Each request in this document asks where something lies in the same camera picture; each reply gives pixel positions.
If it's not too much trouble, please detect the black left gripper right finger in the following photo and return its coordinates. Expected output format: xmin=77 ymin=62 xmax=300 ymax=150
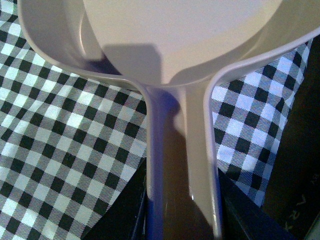
xmin=218 ymin=170 xmax=295 ymax=240

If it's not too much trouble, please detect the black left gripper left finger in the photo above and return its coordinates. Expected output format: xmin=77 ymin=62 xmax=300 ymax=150
xmin=83 ymin=157 xmax=147 ymax=240

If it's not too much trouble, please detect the beige plastic dustpan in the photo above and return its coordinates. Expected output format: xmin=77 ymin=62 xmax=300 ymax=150
xmin=17 ymin=0 xmax=320 ymax=240

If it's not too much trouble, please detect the black white checkered bedsheet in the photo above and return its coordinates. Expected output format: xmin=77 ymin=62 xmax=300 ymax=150
xmin=0 ymin=0 xmax=312 ymax=240

